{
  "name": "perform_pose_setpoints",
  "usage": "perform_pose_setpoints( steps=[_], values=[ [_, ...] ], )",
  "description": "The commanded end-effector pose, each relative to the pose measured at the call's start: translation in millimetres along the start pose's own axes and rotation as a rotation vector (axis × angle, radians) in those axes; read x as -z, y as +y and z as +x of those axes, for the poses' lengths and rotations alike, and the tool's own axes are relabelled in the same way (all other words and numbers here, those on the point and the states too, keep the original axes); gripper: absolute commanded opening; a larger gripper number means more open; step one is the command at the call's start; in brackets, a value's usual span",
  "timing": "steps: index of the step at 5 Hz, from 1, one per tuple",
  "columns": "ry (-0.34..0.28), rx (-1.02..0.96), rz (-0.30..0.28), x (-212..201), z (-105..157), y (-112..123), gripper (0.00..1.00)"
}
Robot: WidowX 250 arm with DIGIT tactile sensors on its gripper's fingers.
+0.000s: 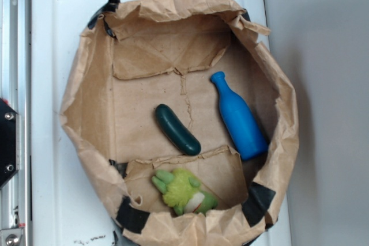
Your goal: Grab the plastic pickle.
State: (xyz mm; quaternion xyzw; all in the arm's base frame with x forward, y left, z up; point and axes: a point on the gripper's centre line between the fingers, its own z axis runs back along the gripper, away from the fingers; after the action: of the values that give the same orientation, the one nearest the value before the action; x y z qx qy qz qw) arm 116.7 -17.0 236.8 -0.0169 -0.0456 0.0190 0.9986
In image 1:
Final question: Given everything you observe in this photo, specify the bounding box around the dark green plastic pickle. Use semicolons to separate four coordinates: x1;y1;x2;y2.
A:
155;104;201;156

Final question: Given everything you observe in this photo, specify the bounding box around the brown paper lined bin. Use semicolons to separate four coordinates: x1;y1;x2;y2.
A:
61;0;299;245

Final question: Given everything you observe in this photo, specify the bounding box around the green plush toy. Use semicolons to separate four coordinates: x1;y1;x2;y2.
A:
151;168;218;216

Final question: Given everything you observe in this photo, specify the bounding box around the blue plastic bottle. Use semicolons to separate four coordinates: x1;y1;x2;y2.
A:
210;71;269;160

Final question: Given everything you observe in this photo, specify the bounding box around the aluminium frame rail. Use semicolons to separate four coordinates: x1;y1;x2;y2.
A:
1;0;32;245

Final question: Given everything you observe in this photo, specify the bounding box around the white plastic container lid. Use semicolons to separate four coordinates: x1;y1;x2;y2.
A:
30;0;294;246

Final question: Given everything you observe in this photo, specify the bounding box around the black mounting bracket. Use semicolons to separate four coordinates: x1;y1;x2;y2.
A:
0;99;19;189

